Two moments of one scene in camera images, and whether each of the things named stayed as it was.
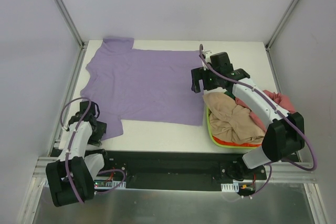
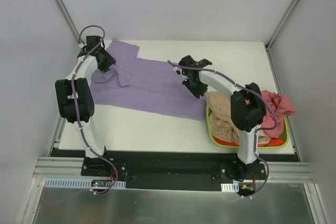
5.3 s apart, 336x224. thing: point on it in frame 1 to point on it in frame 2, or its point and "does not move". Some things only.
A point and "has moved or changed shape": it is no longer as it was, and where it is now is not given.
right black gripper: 199,77 to 195,87
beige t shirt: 231,122 does not move
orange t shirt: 232,144 does not move
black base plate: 178,170 does not move
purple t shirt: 124,83 has moved or changed shape
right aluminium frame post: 273,36 does not move
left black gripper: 98,133 to 106,60
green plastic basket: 211,139 does not move
